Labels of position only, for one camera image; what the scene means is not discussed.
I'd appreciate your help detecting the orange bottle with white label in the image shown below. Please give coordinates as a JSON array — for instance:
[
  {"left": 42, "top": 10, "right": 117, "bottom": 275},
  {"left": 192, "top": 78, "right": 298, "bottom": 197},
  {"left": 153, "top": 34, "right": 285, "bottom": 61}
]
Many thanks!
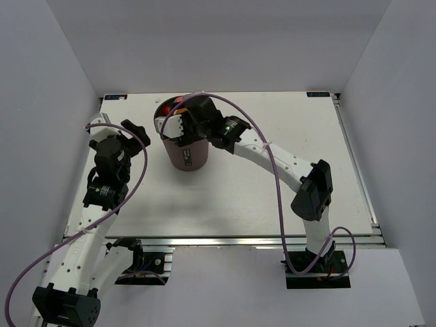
[{"left": 174, "top": 108, "right": 187, "bottom": 115}]

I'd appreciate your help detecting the clear bottle red label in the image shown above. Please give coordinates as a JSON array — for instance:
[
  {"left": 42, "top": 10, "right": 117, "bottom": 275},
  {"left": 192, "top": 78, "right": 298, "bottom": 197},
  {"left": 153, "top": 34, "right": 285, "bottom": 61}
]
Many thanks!
[{"left": 174, "top": 96, "right": 185, "bottom": 104}]

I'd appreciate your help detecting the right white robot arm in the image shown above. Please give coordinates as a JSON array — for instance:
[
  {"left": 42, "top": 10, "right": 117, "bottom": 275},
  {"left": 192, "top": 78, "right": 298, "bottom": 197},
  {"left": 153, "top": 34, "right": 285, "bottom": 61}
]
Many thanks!
[{"left": 172, "top": 96, "right": 334, "bottom": 272}]

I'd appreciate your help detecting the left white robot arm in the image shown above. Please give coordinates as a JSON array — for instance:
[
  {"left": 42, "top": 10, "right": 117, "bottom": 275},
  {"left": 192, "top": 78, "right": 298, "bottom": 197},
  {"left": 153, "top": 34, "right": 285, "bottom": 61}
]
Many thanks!
[{"left": 32, "top": 119, "right": 151, "bottom": 326}]

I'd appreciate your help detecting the brown plastic waste bin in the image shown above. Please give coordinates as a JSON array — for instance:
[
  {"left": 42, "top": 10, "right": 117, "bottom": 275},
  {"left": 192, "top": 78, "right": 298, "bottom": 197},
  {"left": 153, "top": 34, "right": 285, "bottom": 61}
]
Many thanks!
[{"left": 152, "top": 96, "right": 209, "bottom": 172}]

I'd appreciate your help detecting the left blue corner sticker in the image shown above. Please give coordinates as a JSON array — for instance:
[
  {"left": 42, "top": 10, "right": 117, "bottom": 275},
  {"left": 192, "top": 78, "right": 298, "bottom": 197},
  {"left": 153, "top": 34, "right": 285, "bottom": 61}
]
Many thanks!
[{"left": 104, "top": 94, "right": 127, "bottom": 101}]

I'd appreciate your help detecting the blue corner sticker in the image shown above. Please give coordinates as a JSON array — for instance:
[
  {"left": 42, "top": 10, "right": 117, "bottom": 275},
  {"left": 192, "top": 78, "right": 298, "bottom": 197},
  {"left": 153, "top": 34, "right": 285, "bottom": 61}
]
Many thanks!
[
  {"left": 306, "top": 91, "right": 330, "bottom": 97},
  {"left": 104, "top": 94, "right": 127, "bottom": 101}
]

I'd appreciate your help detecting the right blue corner sticker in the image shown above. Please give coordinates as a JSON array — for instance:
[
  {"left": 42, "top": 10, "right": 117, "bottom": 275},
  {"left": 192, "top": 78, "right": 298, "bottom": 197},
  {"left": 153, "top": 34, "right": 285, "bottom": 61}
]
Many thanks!
[{"left": 306, "top": 91, "right": 330, "bottom": 97}]

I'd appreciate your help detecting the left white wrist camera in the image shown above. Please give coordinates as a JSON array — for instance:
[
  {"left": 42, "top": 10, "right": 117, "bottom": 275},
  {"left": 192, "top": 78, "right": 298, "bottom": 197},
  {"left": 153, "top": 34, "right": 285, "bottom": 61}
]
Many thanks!
[{"left": 85, "top": 113, "right": 121, "bottom": 142}]

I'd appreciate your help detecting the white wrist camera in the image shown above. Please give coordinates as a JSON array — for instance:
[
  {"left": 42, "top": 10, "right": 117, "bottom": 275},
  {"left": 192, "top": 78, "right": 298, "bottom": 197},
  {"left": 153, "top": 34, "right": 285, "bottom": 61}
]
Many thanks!
[
  {"left": 153, "top": 114, "right": 184, "bottom": 140},
  {"left": 85, "top": 113, "right": 121, "bottom": 142}
]

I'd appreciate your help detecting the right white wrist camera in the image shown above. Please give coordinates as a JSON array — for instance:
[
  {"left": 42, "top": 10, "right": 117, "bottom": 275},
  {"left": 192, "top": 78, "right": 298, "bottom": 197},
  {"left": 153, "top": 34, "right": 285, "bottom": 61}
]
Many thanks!
[{"left": 153, "top": 114, "right": 184, "bottom": 140}]

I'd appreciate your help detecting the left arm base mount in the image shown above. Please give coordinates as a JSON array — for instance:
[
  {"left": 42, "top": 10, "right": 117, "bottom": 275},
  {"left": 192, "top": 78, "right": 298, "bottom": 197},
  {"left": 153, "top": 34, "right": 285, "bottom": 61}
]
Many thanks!
[{"left": 105, "top": 238, "right": 172, "bottom": 285}]

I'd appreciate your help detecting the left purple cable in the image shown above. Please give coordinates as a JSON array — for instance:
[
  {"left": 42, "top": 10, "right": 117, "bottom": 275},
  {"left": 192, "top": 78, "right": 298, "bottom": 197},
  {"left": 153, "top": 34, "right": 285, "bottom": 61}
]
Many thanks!
[{"left": 5, "top": 124, "right": 149, "bottom": 327}]

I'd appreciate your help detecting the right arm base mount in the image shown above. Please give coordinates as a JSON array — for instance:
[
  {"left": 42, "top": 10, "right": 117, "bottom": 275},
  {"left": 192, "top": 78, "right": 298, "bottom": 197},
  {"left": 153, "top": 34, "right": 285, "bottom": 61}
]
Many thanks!
[{"left": 281, "top": 243, "right": 351, "bottom": 290}]

